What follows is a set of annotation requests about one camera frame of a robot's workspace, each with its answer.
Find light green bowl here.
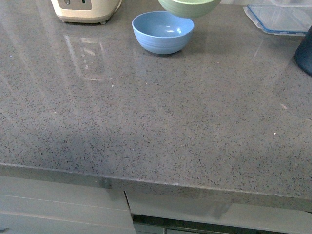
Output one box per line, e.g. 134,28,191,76
158,0,221,19

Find white cabinet drawer front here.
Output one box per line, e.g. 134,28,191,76
125,192,312,234

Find clear plastic food container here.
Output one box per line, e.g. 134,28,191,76
244,0,312,36

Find cream toaster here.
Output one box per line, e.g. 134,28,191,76
51,0,122,24

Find dark blue saucepan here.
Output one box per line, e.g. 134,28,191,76
294,27,312,76

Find white cabinet door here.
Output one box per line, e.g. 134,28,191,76
0,176,136,234

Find light blue bowl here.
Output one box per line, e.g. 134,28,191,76
132,11,195,55

